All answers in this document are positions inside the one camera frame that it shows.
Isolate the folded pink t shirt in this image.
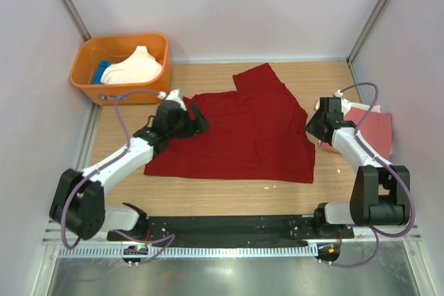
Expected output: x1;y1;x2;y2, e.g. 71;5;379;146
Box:
318;105;392;159

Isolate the slotted cable duct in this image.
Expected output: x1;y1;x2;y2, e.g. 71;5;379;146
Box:
58;243;318;259

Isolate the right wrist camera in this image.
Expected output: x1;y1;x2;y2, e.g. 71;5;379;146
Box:
334;89;352;115

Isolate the folded white t shirt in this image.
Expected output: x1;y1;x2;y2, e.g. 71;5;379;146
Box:
342;100;382;114

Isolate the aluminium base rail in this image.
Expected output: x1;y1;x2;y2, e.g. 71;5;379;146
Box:
41;216;422;247

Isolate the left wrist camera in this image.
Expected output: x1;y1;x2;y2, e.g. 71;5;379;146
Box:
157;89;187;110

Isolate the orange plastic bin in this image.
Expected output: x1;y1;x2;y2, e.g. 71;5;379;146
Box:
69;33;173;105

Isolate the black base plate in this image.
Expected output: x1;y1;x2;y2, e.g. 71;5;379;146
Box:
124;215;355;249

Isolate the white t shirt in bin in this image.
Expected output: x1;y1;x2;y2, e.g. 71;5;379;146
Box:
100;46;163;85

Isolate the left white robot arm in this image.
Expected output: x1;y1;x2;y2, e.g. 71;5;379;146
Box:
49;101;210;241

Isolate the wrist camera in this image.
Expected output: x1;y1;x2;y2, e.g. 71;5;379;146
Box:
334;89;352;115
157;89;187;110

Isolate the dark red t shirt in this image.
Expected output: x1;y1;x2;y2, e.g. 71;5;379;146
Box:
144;63;315;184

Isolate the blue t shirt in bin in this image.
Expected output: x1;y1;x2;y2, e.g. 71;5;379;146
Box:
91;60;112;85

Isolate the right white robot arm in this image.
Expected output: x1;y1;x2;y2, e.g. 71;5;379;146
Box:
305;97;411;238

